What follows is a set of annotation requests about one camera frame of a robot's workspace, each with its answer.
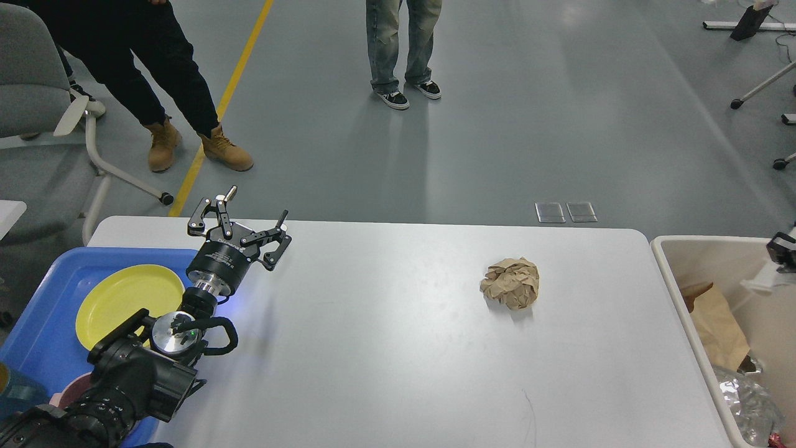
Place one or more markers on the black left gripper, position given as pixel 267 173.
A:
pixel 219 255

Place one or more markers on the yellow plate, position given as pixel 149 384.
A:
pixel 116 298

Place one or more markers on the pink mug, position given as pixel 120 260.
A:
pixel 72 392

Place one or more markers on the brown paper ball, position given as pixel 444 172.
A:
pixel 514 282

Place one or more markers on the brown paper bag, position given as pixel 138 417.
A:
pixel 720 334

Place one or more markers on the foil wrap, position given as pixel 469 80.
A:
pixel 757 417

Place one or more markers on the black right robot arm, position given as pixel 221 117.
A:
pixel 781 250

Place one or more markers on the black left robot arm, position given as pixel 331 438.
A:
pixel 145 367

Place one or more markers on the grey office chair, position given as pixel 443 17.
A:
pixel 36 96

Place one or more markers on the blue plastic tray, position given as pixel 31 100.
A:
pixel 43 345

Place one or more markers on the metal floor socket plate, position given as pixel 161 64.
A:
pixel 550 212

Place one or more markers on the beige plastic bin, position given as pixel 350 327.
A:
pixel 762 304

